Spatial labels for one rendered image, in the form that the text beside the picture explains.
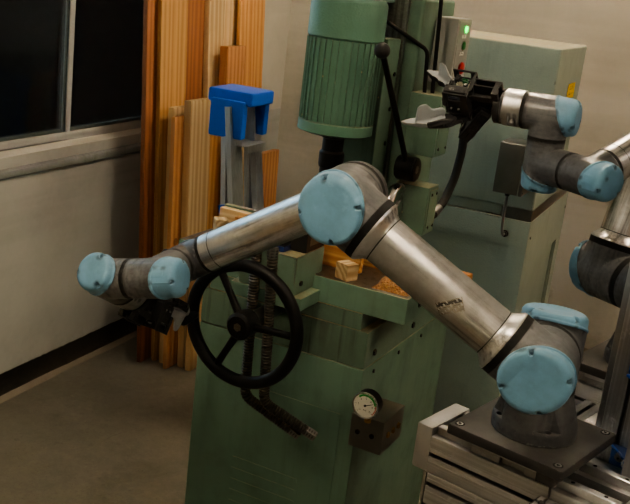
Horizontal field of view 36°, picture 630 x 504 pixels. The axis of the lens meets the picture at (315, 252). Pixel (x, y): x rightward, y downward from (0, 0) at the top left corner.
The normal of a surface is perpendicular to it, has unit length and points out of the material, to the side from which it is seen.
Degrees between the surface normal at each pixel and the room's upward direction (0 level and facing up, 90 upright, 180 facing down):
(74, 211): 90
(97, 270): 60
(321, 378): 90
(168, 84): 86
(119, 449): 0
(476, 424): 0
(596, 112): 90
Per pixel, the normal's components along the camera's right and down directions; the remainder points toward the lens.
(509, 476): -0.63, 0.15
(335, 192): -0.46, 0.18
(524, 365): -0.23, 0.31
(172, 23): 0.91, 0.16
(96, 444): 0.11, -0.95
